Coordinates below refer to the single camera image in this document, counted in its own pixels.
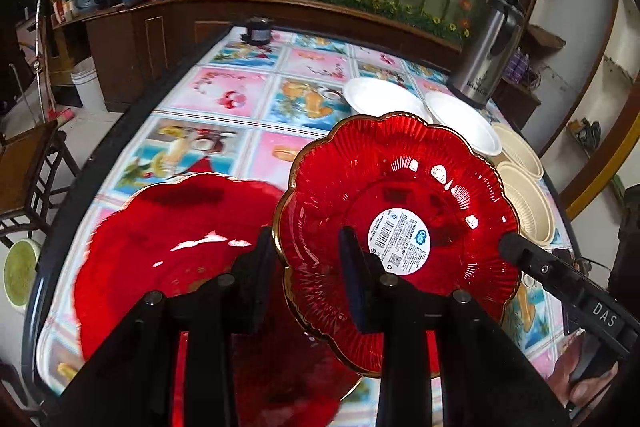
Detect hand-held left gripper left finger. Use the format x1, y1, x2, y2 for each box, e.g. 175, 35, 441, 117
47, 227, 278, 427

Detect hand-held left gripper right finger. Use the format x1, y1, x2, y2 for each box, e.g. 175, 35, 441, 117
339, 227, 571, 427

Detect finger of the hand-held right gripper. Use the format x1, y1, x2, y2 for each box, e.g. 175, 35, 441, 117
498, 232, 583, 308

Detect beige ribbed bowl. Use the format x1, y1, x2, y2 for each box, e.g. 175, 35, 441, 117
495, 161, 556, 248
492, 123, 545, 180

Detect red glass plate with label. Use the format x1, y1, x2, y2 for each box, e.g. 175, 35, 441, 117
272, 111, 523, 378

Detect white foam plate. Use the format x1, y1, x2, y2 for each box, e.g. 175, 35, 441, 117
424, 91, 502, 156
343, 78, 435, 125

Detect person's right hand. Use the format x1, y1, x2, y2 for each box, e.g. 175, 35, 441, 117
546, 339, 619, 418

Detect dark shoes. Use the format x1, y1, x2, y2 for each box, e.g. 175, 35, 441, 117
570, 119, 603, 150

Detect printed fruit tablecloth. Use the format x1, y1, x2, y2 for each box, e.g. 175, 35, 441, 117
40, 27, 576, 427

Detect stainless steel thermos jug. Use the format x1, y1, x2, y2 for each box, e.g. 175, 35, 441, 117
446, 0, 527, 109

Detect wooden shelf unit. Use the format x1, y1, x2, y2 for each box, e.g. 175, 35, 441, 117
502, 0, 567, 128

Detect pale green round basin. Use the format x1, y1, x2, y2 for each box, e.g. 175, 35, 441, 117
2, 238, 43, 313

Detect small black device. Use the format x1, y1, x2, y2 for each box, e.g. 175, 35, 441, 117
241, 17, 275, 46

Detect white plastic bucket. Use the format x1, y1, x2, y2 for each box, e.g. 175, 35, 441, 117
70, 57, 108, 114

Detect dark wooden cabinet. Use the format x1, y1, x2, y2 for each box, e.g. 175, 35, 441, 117
50, 0, 461, 112

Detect wooden chair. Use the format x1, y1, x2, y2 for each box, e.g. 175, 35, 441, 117
0, 119, 81, 248

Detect arched wooden frame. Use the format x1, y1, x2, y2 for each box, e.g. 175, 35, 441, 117
557, 0, 640, 220

